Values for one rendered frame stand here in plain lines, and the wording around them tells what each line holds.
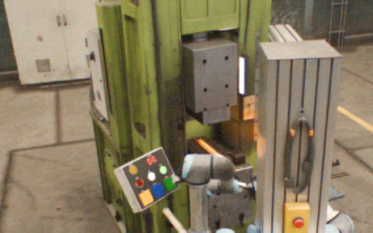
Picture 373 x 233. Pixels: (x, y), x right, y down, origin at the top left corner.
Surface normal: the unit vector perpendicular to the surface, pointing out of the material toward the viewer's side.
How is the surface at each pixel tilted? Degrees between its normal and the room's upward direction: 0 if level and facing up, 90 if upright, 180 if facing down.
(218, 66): 90
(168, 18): 90
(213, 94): 90
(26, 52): 90
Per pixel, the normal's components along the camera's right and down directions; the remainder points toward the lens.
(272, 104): 0.01, 0.44
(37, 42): 0.24, 0.41
